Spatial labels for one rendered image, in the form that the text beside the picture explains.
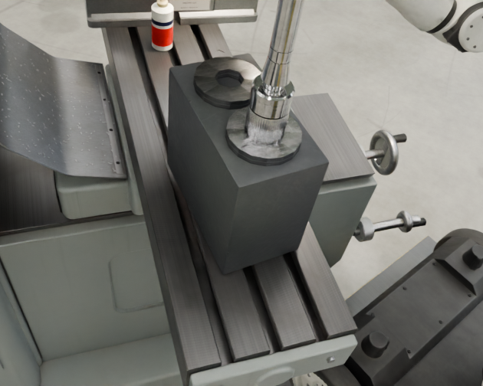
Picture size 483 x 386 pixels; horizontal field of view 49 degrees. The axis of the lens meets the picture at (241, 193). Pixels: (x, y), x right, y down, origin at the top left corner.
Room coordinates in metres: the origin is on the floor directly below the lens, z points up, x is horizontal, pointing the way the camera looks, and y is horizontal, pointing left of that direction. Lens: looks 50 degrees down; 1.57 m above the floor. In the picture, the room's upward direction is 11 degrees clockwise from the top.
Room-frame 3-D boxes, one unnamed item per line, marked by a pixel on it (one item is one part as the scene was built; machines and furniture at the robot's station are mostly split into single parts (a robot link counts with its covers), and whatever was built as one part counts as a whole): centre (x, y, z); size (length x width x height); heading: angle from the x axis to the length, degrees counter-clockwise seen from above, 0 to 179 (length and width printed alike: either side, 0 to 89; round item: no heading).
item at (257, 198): (0.50, 0.01, 1.05); 0.22 x 0.12 x 0.20; 33
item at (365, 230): (0.87, -0.39, 0.53); 0.22 x 0.06 x 0.06; 115
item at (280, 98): (0.46, -0.01, 1.21); 0.05 x 0.05 x 0.01
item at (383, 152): (0.98, -0.30, 0.65); 0.16 x 0.12 x 0.12; 115
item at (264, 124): (0.46, -0.01, 1.18); 0.05 x 0.05 x 0.06
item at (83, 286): (0.78, 0.12, 0.45); 0.80 x 0.30 x 0.60; 115
